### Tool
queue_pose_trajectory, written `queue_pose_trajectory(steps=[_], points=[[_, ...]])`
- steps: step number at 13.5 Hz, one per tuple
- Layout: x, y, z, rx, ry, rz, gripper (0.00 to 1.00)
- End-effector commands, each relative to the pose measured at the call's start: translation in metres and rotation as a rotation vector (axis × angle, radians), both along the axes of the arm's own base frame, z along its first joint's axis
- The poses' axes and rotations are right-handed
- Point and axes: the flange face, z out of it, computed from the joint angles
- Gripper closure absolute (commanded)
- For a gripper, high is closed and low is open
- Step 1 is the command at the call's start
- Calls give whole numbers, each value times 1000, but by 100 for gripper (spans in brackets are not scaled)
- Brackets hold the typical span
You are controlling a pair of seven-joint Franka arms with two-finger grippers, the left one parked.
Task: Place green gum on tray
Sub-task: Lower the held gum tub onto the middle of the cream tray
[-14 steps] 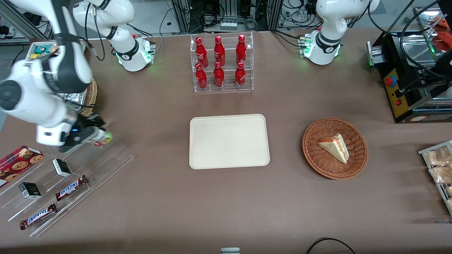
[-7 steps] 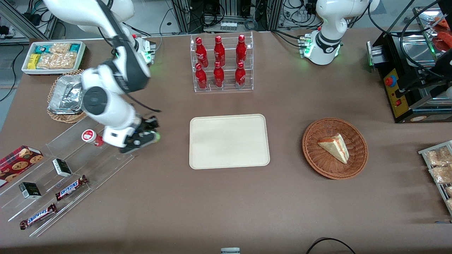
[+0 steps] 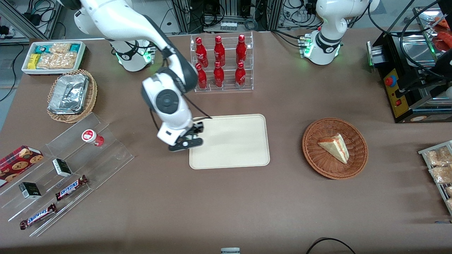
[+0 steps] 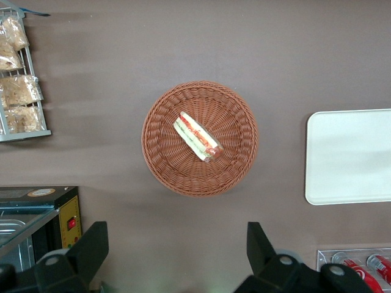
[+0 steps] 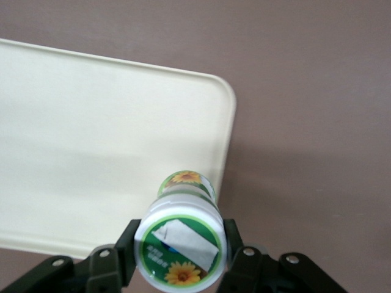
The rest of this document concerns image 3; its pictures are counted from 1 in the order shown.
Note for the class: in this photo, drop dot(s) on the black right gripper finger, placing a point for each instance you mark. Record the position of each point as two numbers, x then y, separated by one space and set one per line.
190 135
198 127

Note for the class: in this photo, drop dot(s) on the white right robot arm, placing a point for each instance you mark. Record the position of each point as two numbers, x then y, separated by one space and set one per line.
116 17

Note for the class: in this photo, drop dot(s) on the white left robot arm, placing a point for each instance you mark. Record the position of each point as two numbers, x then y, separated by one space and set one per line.
330 21

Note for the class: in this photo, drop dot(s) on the cream plastic tray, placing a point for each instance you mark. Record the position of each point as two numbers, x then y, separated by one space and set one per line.
233 144

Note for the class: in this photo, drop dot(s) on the red gum bottle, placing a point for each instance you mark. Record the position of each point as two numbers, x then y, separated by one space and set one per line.
91 137

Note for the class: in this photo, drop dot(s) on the tray of packaged snacks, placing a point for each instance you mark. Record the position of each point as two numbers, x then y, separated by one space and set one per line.
441 190

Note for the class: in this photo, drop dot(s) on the black heating machine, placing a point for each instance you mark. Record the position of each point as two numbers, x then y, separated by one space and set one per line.
406 106

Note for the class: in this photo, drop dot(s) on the red emergency button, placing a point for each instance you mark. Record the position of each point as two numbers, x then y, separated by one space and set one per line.
390 81

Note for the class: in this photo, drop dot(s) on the red cola bottle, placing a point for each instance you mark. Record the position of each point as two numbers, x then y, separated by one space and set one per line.
201 53
240 76
241 49
202 79
219 76
219 51

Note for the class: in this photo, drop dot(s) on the clear acrylic bottle rack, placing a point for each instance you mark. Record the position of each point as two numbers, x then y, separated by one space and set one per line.
227 88

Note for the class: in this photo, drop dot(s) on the red food packets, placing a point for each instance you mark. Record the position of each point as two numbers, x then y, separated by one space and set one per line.
443 35

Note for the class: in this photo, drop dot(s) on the clear acrylic step display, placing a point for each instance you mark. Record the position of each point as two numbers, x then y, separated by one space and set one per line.
106 158

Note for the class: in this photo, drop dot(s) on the clear snack bag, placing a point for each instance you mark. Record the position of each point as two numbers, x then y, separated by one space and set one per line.
439 156
442 174

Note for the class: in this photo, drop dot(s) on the light wicker basket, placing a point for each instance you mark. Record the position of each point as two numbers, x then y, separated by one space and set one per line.
92 95

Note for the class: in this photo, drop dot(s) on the white power strip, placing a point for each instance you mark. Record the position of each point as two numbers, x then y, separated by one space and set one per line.
228 25

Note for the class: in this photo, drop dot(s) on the wrapped triangle sandwich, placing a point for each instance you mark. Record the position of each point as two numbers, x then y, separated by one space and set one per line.
335 148

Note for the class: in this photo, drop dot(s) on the silver foil packs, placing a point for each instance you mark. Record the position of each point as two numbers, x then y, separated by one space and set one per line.
69 93

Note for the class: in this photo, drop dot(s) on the small black box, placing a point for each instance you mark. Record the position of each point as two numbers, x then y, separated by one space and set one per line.
62 167
30 190

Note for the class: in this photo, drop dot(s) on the snickers bar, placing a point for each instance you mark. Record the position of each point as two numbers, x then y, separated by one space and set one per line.
38 216
70 188

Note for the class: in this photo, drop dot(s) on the small grey device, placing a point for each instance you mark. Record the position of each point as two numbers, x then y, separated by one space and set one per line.
230 251

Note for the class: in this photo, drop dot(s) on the round brown wicker basket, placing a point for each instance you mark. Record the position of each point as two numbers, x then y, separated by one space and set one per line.
317 158

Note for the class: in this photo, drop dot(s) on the teal snack packet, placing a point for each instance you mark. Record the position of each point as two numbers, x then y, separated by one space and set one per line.
43 49
74 48

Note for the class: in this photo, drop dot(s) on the large clear nut bag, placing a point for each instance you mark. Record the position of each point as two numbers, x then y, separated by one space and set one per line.
58 60

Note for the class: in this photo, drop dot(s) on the small clear nut bag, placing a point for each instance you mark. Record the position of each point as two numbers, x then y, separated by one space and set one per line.
60 48

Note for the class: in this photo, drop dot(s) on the yellow snack packet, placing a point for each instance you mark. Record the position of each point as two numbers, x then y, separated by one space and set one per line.
33 61

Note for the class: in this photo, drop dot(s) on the red cookie box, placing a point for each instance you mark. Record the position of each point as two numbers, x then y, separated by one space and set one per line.
17 162

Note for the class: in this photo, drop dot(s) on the white plastic bin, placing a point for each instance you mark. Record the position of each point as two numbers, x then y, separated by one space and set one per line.
24 68

